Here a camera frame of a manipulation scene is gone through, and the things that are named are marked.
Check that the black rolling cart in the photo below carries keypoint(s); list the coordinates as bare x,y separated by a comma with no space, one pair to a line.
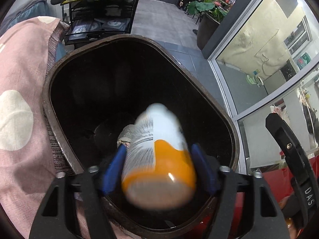
91,20

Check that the potted green plant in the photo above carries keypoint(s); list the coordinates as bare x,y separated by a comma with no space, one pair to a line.
211,14

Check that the pink polka dot bedspread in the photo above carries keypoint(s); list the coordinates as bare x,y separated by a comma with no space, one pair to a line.
27,169

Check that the dark brown trash bin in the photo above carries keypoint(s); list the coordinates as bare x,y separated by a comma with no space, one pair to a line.
89,96

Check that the orange white plastic bottle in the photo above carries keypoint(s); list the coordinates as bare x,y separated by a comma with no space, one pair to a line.
158,173

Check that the white paper bag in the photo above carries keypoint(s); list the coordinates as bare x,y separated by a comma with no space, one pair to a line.
127,136

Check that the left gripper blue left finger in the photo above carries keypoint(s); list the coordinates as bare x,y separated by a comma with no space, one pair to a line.
113,172

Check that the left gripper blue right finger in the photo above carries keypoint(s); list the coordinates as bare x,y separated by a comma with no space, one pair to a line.
206,170

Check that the grey massage bed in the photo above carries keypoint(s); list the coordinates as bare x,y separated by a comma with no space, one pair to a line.
28,10

